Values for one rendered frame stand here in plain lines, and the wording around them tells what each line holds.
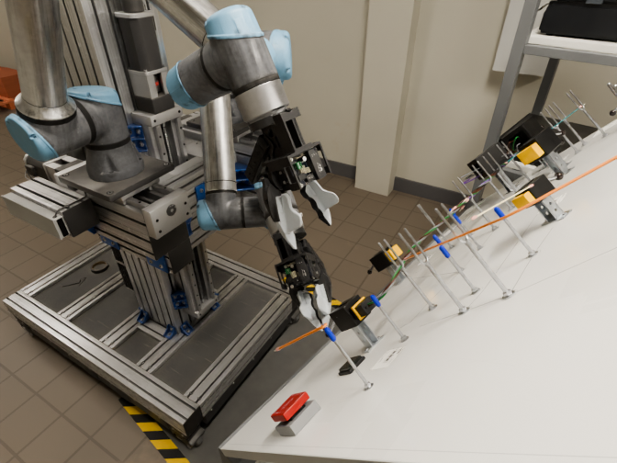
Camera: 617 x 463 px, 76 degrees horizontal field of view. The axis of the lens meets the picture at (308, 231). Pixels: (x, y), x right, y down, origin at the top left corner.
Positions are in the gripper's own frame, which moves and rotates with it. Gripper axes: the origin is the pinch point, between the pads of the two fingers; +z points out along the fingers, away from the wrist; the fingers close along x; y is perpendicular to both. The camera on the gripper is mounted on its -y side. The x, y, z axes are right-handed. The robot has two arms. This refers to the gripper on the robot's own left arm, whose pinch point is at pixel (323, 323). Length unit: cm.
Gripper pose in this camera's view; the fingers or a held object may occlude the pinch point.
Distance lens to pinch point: 82.6
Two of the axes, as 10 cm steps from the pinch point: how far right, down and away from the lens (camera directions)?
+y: -3.1, -1.7, -9.4
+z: 3.3, 9.0, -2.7
